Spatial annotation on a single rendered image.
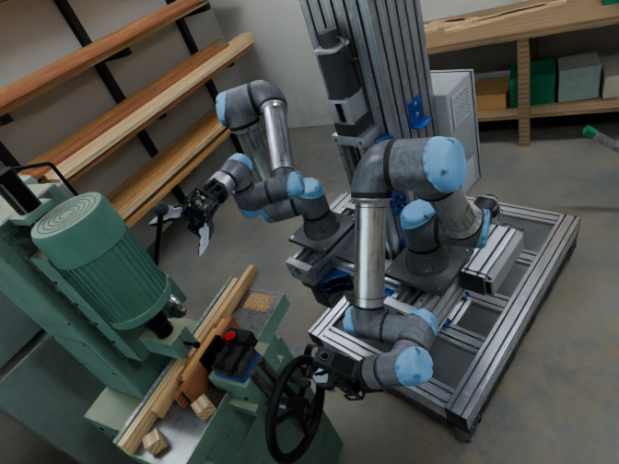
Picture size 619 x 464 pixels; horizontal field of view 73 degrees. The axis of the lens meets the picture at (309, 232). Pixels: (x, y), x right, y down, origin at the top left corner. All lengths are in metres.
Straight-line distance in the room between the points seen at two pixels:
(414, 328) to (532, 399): 1.19
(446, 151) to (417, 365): 0.44
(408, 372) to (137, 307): 0.65
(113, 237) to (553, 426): 1.76
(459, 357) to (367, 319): 0.98
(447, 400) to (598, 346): 0.78
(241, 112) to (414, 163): 0.77
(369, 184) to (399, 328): 0.34
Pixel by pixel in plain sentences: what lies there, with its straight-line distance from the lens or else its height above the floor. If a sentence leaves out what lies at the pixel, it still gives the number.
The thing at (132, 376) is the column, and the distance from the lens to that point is 1.49.
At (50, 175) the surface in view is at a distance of 3.07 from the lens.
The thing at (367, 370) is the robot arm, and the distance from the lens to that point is 1.00.
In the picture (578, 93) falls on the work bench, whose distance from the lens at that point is 3.58.
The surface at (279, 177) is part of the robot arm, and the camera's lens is 1.27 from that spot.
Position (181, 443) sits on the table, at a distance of 1.27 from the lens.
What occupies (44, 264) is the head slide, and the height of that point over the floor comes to 1.40.
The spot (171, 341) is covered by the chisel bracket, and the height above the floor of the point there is 1.07.
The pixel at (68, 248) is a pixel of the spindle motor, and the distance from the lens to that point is 1.02.
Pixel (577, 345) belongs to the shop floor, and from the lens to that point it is 2.29.
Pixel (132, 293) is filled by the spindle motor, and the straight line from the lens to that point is 1.10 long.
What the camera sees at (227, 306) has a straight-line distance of 1.45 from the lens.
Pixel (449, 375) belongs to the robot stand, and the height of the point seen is 0.21.
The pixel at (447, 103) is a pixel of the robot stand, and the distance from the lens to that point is 1.57.
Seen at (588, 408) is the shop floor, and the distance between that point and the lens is 2.13.
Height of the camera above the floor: 1.85
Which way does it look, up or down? 36 degrees down
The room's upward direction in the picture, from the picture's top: 22 degrees counter-clockwise
